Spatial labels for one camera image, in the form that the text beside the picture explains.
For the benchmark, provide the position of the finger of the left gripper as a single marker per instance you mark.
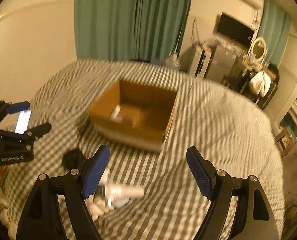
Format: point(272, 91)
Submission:
point(29, 135)
point(11, 108)

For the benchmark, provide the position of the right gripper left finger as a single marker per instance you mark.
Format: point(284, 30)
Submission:
point(41, 218)

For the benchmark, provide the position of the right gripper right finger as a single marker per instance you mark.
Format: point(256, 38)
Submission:
point(253, 217)

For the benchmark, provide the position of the white hair dryer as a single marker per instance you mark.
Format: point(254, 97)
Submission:
point(116, 191)

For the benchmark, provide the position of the lit smartphone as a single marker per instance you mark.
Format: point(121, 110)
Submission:
point(22, 121)

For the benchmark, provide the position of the black hair scrunchie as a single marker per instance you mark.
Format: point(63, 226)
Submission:
point(73, 159)

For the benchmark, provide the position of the small blue-white case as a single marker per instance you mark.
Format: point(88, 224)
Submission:
point(119, 202)

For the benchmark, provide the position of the white bottle in box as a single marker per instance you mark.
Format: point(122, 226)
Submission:
point(115, 112)

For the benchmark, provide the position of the brown cardboard box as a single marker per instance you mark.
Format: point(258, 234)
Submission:
point(145, 116)

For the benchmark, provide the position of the black chair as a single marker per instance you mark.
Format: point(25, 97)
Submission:
point(273, 72)

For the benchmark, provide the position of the white cloth on chair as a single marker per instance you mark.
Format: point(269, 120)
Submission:
point(260, 84)

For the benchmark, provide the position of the small grey fridge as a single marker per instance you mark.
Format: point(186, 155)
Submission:
point(220, 64)

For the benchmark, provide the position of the oval vanity mirror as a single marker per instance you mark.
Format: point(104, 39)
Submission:
point(258, 50)

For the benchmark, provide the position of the grey suitcase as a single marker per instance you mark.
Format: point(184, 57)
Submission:
point(196, 59)

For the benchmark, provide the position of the green window curtain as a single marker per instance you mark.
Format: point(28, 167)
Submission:
point(274, 28)

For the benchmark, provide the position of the wooden picture frame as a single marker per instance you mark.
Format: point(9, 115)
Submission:
point(285, 142)

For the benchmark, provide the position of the black wall television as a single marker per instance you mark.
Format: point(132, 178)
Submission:
point(235, 30)

